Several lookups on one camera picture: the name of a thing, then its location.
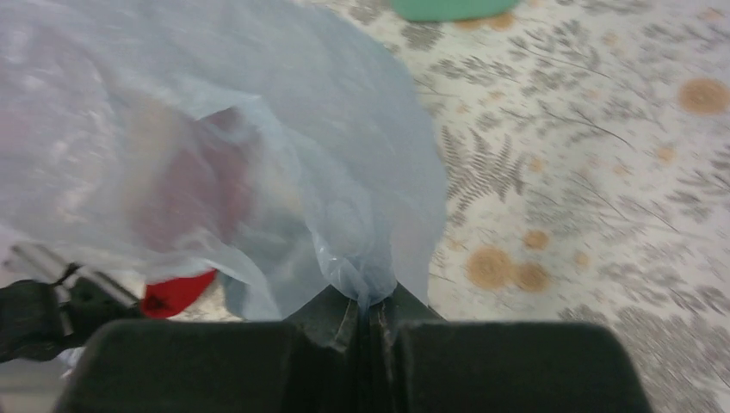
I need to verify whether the light blue plastic trash bag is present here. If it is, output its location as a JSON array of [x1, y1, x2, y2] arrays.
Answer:
[[1, 1, 447, 320]]

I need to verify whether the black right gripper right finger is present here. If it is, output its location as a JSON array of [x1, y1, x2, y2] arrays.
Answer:
[[360, 287, 651, 412]]

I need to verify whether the green plastic trash bin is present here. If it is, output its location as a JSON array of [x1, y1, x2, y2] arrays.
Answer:
[[390, 0, 520, 22]]

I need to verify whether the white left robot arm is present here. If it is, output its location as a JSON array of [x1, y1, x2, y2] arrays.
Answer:
[[1, 243, 144, 363]]

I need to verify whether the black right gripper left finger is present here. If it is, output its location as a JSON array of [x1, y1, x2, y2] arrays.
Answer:
[[55, 287, 358, 412]]

